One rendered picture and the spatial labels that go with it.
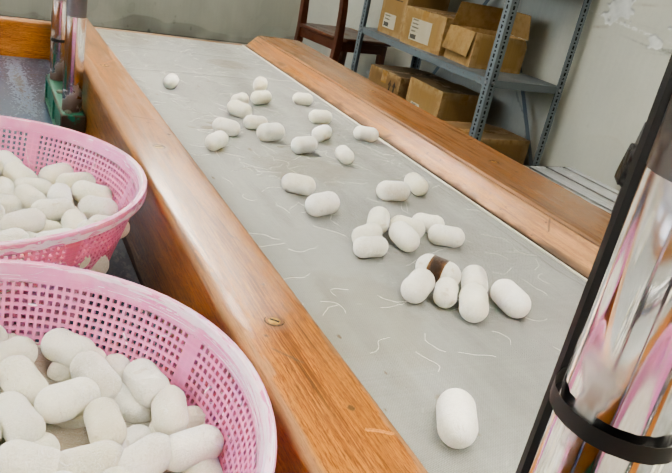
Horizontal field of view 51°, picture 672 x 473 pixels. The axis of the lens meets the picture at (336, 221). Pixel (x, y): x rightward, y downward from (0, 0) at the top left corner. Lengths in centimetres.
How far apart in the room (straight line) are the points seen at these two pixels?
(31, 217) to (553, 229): 46
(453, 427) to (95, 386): 18
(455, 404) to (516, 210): 38
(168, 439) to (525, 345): 26
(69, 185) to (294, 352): 31
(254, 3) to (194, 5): 44
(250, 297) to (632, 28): 277
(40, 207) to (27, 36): 80
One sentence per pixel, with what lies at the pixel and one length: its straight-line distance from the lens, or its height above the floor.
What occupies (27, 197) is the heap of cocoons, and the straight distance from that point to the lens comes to 60.
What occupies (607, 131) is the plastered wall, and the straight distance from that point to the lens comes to 311.
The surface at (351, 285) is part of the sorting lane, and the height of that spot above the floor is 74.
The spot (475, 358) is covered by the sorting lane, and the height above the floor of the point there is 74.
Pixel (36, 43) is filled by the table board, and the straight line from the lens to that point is 136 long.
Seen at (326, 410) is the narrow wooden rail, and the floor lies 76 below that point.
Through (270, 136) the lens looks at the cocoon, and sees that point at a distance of 81.
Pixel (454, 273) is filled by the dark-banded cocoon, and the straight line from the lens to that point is 54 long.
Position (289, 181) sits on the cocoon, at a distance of 67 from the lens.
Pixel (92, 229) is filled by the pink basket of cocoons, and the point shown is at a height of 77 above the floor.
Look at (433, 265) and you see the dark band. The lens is 55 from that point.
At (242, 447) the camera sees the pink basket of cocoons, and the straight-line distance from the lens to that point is 35.
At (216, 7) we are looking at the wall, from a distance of 519.
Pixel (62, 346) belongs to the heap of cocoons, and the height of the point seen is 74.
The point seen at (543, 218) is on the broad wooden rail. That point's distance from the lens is 72.
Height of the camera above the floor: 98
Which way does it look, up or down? 22 degrees down
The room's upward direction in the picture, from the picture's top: 12 degrees clockwise
